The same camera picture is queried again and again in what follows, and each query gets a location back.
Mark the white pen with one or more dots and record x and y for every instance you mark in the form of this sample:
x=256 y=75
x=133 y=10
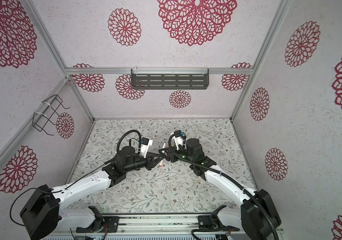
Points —
x=162 y=153

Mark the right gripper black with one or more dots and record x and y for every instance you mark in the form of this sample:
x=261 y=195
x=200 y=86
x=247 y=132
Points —
x=172 y=154

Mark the black wire wall rack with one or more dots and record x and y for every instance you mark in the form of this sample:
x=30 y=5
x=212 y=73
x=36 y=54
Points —
x=41 y=119

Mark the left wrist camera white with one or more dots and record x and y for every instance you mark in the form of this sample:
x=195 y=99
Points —
x=145 y=144

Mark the dark grey slotted wall shelf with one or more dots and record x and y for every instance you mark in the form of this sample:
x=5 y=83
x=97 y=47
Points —
x=170 y=79

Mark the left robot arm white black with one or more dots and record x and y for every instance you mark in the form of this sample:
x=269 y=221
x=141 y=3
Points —
x=47 y=209

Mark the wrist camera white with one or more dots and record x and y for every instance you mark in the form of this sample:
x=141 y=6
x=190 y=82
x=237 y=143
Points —
x=179 y=141
x=145 y=144

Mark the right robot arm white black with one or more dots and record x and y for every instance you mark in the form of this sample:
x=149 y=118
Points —
x=257 y=217

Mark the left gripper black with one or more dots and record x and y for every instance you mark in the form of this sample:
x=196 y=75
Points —
x=151 y=161

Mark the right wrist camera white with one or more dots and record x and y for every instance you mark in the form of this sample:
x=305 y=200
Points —
x=179 y=141

